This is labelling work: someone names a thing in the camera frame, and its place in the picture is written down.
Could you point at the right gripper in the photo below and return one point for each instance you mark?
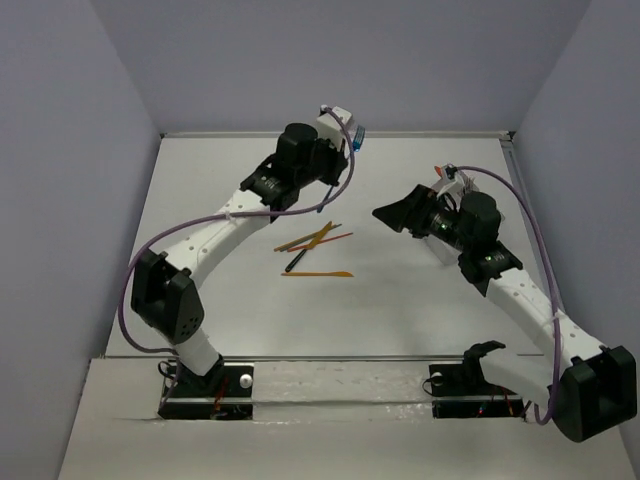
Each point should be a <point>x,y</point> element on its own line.
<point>414,210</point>

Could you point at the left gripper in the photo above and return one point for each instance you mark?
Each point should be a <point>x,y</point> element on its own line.
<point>335,160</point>

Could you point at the blue plastic fork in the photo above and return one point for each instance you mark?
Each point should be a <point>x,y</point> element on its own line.
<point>358,134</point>

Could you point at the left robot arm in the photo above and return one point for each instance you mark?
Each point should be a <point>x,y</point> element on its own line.
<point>165,290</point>

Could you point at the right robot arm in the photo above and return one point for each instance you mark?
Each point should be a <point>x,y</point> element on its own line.
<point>587,387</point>

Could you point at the white divided container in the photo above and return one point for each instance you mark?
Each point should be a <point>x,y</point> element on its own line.
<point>450,250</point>

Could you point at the red chopstick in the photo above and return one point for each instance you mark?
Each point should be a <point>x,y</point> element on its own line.
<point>324,240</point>

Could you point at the yellow plastic knife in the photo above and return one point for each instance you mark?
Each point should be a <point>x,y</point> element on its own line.
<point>319,236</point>

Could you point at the orange plastic knife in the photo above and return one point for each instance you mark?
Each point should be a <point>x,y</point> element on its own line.
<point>337,274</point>

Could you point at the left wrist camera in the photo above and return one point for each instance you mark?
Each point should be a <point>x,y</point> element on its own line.
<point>329,125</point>

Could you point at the black handled knife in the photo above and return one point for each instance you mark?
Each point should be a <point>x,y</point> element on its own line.
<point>290,267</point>

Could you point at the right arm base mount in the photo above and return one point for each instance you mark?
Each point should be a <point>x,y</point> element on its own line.
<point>460,390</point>

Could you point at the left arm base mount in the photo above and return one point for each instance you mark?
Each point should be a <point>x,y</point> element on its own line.
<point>225,394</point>

